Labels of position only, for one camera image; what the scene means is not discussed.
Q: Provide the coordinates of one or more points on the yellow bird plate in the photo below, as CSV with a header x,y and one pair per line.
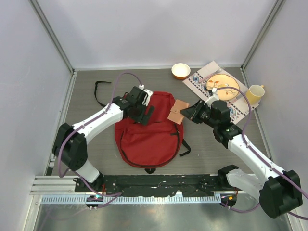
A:
x,y
222,87

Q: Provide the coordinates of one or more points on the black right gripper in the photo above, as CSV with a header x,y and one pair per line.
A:
x,y
192,112

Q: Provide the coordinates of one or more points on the pink handled fork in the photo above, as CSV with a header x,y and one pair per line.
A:
x,y
215,72

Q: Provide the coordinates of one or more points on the white orange bowl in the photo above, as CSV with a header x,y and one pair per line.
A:
x,y
180,70

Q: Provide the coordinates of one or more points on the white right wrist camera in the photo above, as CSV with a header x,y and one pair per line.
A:
x,y
213,97

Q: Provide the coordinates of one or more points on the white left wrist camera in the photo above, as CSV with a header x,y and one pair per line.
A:
x,y
148,95

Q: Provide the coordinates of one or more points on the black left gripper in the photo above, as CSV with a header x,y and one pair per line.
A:
x,y
144,119

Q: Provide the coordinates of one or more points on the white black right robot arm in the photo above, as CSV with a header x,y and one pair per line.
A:
x,y
277,190

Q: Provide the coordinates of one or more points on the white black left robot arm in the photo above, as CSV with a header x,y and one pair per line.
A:
x,y
70,146

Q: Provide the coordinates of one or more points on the red student backpack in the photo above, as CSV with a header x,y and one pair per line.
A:
x,y
155,144

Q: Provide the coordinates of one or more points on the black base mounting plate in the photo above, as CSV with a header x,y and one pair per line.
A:
x,y
192,185

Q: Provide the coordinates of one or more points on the patterned white placemat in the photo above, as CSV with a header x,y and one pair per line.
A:
x,y
238,111

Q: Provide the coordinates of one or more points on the brown leather wallet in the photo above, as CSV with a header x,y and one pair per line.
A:
x,y
175,115

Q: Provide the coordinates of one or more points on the yellow mug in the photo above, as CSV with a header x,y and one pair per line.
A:
x,y
254,94

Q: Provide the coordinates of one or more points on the pink handled knife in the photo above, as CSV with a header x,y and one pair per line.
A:
x,y
239,98

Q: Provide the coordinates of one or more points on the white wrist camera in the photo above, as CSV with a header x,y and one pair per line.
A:
x,y
213,97
148,95

